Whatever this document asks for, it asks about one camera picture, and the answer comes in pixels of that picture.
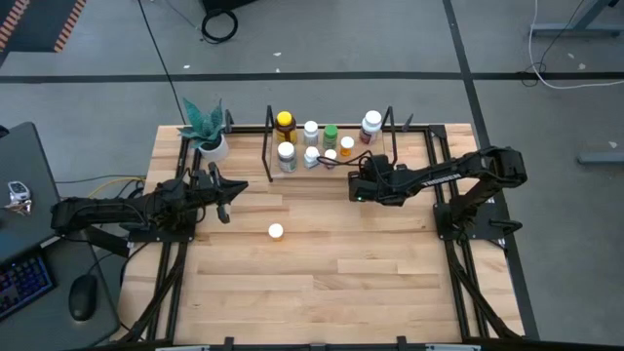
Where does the white bottle blue label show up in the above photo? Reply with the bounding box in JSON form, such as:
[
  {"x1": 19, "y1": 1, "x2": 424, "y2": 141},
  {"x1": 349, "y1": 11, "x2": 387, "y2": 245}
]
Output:
[{"x1": 303, "y1": 145, "x2": 322, "y2": 170}]

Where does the black mat orange striped edge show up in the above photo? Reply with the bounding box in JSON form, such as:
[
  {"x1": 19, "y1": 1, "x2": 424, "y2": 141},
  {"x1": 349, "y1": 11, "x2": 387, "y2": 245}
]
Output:
[{"x1": 0, "y1": 0, "x2": 89, "y2": 54}]

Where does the large bottle green orange label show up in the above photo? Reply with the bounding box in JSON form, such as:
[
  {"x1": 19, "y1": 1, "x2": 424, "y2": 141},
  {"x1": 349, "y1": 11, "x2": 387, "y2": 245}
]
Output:
[{"x1": 276, "y1": 140, "x2": 298, "y2": 175}]

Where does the white floor cable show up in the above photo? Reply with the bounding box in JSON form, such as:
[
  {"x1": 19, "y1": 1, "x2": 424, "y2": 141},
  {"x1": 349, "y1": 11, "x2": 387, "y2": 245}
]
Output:
[{"x1": 527, "y1": 0, "x2": 624, "y2": 92}]

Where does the yellow cable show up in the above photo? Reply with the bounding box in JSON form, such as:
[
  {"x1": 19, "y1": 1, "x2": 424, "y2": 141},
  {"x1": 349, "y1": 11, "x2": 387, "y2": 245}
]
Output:
[{"x1": 85, "y1": 177, "x2": 147, "y2": 200}]

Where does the backlit black keyboard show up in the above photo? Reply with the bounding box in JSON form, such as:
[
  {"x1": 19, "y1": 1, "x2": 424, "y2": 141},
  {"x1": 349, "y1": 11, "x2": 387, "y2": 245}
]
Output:
[{"x1": 0, "y1": 251, "x2": 58, "y2": 323}]

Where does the key fob with keys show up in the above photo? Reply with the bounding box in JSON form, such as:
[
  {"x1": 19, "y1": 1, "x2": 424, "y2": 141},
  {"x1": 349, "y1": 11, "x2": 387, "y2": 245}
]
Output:
[{"x1": 3, "y1": 180, "x2": 34, "y2": 216}]

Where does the grey desk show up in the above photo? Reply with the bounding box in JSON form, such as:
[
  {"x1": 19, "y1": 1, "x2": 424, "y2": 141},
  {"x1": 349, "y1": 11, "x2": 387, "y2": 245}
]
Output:
[{"x1": 0, "y1": 121, "x2": 121, "y2": 351}]

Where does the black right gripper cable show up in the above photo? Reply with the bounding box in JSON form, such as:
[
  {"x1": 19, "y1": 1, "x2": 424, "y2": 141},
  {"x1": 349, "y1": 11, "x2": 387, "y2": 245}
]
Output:
[{"x1": 316, "y1": 149, "x2": 374, "y2": 170}]

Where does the white medicine bottle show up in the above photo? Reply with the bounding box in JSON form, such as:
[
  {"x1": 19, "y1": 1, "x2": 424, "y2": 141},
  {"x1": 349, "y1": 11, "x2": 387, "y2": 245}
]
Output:
[{"x1": 302, "y1": 120, "x2": 321, "y2": 146}]

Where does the long black floor cable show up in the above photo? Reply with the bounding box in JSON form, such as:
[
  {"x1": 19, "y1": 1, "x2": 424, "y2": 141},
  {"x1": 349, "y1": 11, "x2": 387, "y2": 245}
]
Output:
[{"x1": 136, "y1": 0, "x2": 188, "y2": 126}]

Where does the teal plant in white pot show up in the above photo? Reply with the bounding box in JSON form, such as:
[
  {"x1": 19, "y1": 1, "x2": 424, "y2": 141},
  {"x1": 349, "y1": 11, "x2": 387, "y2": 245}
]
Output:
[{"x1": 177, "y1": 97, "x2": 230, "y2": 161}]

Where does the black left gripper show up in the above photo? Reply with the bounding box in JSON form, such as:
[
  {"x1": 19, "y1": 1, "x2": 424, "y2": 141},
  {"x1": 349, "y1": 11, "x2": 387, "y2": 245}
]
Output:
[{"x1": 202, "y1": 161, "x2": 249, "y2": 224}]

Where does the white bottle maroon label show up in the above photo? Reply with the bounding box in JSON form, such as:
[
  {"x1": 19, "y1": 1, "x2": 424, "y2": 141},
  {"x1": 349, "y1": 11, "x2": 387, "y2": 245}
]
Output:
[{"x1": 359, "y1": 109, "x2": 384, "y2": 145}]

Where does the green cap bottle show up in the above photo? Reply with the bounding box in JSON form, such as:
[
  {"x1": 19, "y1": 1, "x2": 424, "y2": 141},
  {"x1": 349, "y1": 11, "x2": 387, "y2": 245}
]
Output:
[{"x1": 322, "y1": 124, "x2": 340, "y2": 151}]

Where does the black computer mouse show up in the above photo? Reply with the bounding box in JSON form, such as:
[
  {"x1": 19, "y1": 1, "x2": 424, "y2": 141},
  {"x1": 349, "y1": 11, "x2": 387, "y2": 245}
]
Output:
[{"x1": 67, "y1": 273, "x2": 98, "y2": 323}]

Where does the thin black looped cable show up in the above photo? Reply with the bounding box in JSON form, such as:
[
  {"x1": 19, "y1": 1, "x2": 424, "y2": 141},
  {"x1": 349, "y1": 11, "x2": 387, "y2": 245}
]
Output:
[{"x1": 520, "y1": 0, "x2": 586, "y2": 88}]

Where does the grey metal desk foot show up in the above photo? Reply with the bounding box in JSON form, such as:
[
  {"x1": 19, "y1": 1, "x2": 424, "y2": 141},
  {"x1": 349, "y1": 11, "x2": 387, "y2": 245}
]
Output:
[
  {"x1": 577, "y1": 152, "x2": 624, "y2": 166},
  {"x1": 529, "y1": 0, "x2": 624, "y2": 39}
]

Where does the coiled black cable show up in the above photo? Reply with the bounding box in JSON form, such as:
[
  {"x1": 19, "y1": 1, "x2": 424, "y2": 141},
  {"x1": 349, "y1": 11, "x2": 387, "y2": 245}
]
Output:
[{"x1": 200, "y1": 8, "x2": 240, "y2": 45}]

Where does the black equipment base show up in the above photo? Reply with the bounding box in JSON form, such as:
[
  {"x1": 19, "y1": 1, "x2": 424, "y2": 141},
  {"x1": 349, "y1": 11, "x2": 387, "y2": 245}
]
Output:
[{"x1": 202, "y1": 0, "x2": 259, "y2": 14}]

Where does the brown bottle yellow cap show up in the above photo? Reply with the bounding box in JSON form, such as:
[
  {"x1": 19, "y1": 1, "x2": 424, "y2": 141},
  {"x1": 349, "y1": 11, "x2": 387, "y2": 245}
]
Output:
[{"x1": 273, "y1": 110, "x2": 297, "y2": 145}]

